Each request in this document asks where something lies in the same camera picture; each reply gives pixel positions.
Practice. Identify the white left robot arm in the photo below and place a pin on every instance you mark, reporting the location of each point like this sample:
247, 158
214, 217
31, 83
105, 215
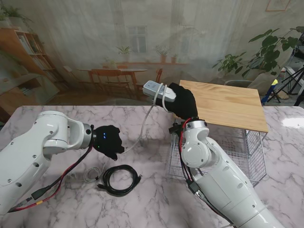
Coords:
35, 159

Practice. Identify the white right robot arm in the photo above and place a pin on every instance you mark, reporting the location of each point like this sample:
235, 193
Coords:
218, 175

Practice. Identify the black tripod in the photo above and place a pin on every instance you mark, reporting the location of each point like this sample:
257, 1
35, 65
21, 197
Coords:
294, 78

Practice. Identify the printed cafe scene backdrop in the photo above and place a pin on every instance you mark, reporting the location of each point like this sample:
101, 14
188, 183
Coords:
95, 35

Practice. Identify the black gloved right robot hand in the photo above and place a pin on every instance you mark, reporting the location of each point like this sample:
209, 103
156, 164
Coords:
183, 102

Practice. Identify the small blue black stand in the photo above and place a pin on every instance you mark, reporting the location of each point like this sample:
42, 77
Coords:
273, 89

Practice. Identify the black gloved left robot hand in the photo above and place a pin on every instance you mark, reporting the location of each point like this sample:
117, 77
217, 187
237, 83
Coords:
109, 141

